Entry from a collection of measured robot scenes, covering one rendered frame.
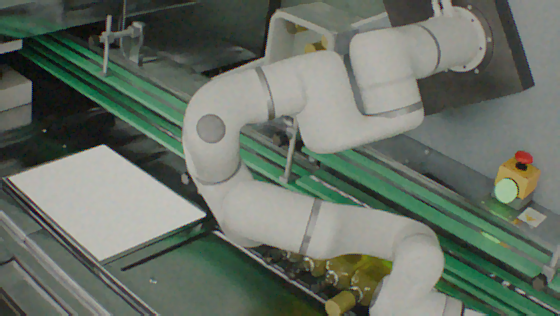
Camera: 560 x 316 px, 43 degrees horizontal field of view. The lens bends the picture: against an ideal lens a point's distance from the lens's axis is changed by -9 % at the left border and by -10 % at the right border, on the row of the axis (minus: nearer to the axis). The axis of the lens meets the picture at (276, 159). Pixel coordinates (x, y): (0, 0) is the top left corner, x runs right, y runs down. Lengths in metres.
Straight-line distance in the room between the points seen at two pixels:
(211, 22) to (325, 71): 1.38
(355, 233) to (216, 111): 0.28
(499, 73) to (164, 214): 0.81
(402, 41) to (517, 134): 0.40
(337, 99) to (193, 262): 0.59
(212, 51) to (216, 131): 1.49
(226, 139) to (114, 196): 0.73
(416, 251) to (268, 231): 0.21
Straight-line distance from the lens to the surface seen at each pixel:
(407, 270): 1.08
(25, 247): 1.66
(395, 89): 1.18
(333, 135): 1.15
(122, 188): 1.82
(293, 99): 1.15
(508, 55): 1.40
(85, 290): 1.51
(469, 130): 1.55
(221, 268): 1.60
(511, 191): 1.42
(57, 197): 1.78
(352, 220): 1.14
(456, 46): 1.34
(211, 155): 1.10
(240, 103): 1.12
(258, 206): 1.08
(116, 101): 2.04
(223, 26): 2.56
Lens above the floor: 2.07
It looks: 44 degrees down
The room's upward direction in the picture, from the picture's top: 112 degrees counter-clockwise
